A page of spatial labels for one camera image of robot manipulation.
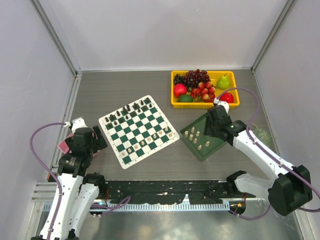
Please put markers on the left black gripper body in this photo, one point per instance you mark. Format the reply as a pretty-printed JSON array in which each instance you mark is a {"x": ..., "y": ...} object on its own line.
[{"x": 93, "y": 147}]

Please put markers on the green lime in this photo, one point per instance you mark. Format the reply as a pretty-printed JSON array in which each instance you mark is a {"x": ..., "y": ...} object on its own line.
[{"x": 185, "y": 98}]

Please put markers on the dark purple grape bunch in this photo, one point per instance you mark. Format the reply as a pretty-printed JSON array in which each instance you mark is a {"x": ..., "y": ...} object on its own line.
[{"x": 192, "y": 78}]

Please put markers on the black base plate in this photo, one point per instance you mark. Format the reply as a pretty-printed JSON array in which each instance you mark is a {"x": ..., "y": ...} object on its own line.
[{"x": 166, "y": 192}]

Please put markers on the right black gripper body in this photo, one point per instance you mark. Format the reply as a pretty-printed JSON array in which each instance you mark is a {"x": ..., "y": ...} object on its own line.
[{"x": 210, "y": 128}]

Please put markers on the red apple left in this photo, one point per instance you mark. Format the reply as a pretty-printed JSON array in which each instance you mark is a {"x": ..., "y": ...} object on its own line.
[{"x": 179, "y": 89}]

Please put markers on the pink box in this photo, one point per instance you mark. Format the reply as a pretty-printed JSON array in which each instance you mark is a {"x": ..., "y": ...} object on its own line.
[{"x": 65, "y": 149}]

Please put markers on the yellow plastic fruit tray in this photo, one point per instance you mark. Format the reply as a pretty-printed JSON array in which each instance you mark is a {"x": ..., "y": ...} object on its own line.
[{"x": 214, "y": 76}]

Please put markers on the green pear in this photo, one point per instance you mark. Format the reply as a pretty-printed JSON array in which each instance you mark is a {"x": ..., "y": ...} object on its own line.
[{"x": 223, "y": 82}]

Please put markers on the black grape bunch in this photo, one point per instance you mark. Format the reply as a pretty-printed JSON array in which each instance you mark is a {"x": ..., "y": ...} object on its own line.
[{"x": 179, "y": 79}]

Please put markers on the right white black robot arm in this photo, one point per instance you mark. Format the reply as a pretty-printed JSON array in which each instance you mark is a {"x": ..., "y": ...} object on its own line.
[{"x": 286, "y": 188}]

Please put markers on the white slotted cable duct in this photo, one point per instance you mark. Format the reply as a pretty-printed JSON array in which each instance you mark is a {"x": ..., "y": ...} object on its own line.
[{"x": 182, "y": 207}]

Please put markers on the green netted melon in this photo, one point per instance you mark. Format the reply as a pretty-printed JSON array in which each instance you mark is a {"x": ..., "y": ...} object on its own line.
[{"x": 263, "y": 135}]

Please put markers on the dark green piece tray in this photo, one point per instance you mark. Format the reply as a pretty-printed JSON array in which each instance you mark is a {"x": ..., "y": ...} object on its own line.
[{"x": 202, "y": 146}]

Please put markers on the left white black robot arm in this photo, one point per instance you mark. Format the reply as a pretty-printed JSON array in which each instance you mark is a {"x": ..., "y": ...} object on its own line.
[{"x": 76, "y": 189}]

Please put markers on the red cherry bunch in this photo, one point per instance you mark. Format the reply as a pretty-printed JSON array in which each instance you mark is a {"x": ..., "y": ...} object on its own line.
[{"x": 204, "y": 92}]

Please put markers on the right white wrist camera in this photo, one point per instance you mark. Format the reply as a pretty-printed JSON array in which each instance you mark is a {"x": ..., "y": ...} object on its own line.
[{"x": 218, "y": 102}]

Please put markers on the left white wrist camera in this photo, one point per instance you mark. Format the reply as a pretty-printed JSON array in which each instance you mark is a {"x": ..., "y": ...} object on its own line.
[{"x": 75, "y": 124}]

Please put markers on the red apple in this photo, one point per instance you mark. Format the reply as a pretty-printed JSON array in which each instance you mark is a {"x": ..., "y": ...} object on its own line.
[
  {"x": 227, "y": 97},
  {"x": 179, "y": 89}
]

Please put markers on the red apple right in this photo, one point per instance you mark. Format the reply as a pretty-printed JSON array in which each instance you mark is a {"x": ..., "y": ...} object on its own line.
[{"x": 227, "y": 97}]

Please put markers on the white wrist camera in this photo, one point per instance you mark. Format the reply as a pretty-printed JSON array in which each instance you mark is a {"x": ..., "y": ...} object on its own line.
[
  {"x": 75, "y": 124},
  {"x": 218, "y": 102}
]

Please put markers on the green white chess board mat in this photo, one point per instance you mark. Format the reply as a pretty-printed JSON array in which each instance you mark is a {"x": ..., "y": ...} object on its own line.
[{"x": 133, "y": 123}]

